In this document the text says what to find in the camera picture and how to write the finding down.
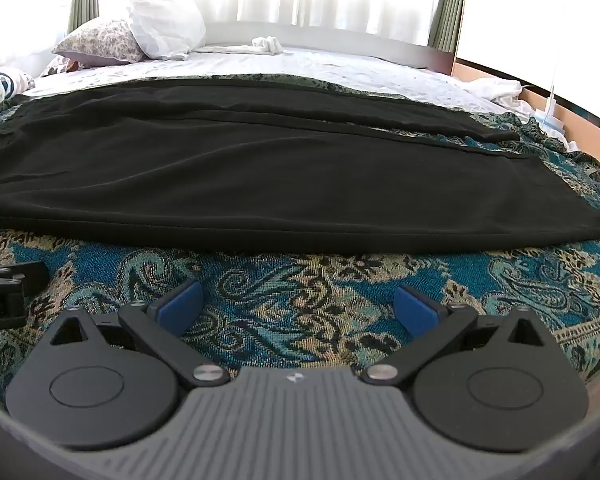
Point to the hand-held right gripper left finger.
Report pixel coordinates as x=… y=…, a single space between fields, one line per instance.
x=180 y=305

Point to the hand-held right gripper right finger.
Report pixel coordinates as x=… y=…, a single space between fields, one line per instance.
x=415 y=307

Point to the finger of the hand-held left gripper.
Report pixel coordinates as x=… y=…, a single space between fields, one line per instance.
x=2 y=307
x=32 y=275

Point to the black pants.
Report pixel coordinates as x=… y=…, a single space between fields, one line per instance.
x=260 y=185

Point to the blue paisley patterned blanket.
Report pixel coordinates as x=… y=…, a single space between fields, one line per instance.
x=290 y=290

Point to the white crumpled cloth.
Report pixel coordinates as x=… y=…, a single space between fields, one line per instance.
x=495 y=92

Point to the floral pillow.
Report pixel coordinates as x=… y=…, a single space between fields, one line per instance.
x=97 y=42

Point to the white bed sheet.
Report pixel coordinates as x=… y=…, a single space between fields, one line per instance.
x=330 y=67

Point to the grey bed headboard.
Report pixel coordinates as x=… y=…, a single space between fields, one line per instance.
x=370 y=42

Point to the white towel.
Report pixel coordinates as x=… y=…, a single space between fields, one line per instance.
x=260 y=46

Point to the wooden bed frame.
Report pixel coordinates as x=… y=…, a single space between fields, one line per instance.
x=580 y=115

